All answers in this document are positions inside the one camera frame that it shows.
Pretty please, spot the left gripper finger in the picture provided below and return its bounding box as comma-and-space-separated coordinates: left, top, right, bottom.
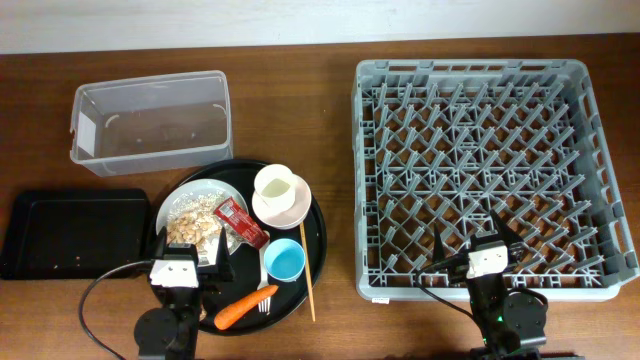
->
216, 228, 235, 282
152, 226, 167, 259

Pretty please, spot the blue cup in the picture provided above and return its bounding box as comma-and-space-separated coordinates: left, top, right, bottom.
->
263, 238, 306, 282

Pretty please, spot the round black tray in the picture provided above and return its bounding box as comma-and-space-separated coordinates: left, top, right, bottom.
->
182, 159, 328, 336

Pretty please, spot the orange carrot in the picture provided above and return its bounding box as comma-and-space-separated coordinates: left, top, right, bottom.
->
214, 285, 279, 330

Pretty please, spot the wooden chopstick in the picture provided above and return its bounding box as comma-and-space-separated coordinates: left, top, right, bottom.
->
299, 222, 316, 323

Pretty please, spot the black rectangular tray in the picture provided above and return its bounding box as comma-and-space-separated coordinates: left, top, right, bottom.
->
1, 189, 150, 280

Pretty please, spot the cream white cup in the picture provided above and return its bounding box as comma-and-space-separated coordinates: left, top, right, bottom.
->
254, 164, 297, 212

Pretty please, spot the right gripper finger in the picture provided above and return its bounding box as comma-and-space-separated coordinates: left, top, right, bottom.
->
490, 210, 523, 246
433, 225, 445, 263

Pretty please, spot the white crumpled tissue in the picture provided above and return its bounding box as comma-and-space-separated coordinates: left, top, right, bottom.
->
197, 243, 218, 267

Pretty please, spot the grey dishwasher rack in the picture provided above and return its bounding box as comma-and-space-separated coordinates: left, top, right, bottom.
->
352, 59, 639, 302

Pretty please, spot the pink bowl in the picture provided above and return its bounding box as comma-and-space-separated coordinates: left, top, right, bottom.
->
252, 175, 312, 230

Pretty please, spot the grey plate with food scraps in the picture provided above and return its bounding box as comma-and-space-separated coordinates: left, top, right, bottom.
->
155, 179, 248, 254

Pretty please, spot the white plastic fork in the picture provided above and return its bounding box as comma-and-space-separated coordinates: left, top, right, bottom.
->
257, 241, 271, 314

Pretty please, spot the clear plastic bin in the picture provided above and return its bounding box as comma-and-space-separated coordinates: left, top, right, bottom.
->
70, 70, 233, 177

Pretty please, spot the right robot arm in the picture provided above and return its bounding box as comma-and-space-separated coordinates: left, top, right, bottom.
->
425, 211, 548, 359

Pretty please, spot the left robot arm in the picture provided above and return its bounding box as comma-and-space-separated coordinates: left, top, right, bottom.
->
134, 228, 235, 359

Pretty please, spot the red snack wrapper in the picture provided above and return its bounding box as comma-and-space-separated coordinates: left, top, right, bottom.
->
214, 197, 270, 250

